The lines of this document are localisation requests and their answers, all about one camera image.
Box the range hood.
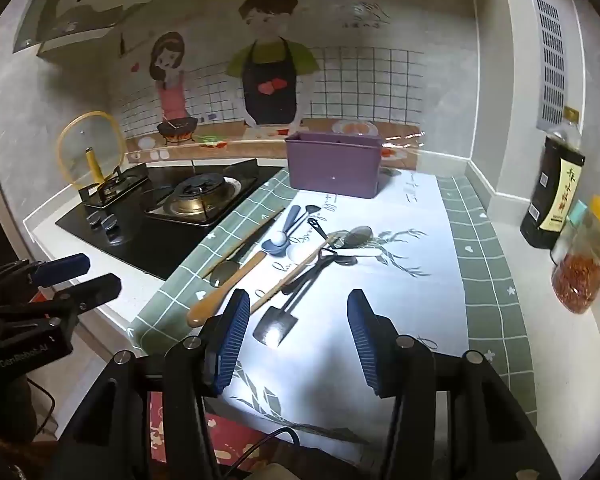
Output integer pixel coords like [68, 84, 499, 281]
[12, 0, 131, 56]

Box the wooden chopstick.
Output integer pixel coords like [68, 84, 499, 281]
[201, 207, 287, 279]
[252, 243, 334, 310]

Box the white vent grille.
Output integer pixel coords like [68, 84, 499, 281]
[530, 0, 568, 133]

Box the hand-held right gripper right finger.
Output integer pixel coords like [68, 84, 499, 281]
[346, 288, 561, 480]

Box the large metal spoon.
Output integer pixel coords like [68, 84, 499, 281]
[325, 225, 376, 251]

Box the purple plastic utensil holder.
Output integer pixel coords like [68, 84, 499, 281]
[285, 131, 383, 197]

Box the green checked printed mat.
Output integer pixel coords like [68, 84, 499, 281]
[130, 167, 538, 461]

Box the black gas stove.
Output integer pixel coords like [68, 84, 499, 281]
[55, 159, 287, 281]

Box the large gas burner with grate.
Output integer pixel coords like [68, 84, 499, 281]
[145, 172, 243, 226]

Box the yellow-lidded chili jar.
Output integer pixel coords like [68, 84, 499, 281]
[551, 195, 600, 315]

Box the red patterned floor mat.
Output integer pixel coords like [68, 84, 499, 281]
[147, 390, 301, 480]

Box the black cable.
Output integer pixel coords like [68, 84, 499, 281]
[220, 425, 301, 480]

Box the black spatula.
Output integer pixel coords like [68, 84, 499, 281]
[252, 255, 338, 348]

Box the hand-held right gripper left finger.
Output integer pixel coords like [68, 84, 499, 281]
[55, 288, 251, 480]

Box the cartoon wall poster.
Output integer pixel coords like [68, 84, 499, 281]
[112, 0, 481, 171]

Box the blue spoon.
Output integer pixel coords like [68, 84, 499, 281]
[261, 204, 303, 257]

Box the small gas burner with grate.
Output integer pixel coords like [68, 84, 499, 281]
[78, 169, 149, 209]

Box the wooden handle spoon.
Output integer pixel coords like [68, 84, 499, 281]
[186, 249, 271, 329]

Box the white spoon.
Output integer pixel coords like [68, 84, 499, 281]
[286, 244, 383, 263]

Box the black slotted spoon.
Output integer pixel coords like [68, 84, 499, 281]
[307, 217, 333, 246]

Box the dark metal spoon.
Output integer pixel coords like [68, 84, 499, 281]
[207, 259, 242, 289]

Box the teal-lidded glass jar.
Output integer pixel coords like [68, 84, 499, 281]
[550, 200, 588, 266]

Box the yellow-rimmed glass pot lid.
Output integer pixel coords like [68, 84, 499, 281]
[56, 111, 128, 196]

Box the dark soy sauce bottle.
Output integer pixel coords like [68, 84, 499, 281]
[520, 106, 587, 251]

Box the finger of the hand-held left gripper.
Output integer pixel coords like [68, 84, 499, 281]
[0, 273, 123, 332]
[0, 253, 91, 307]

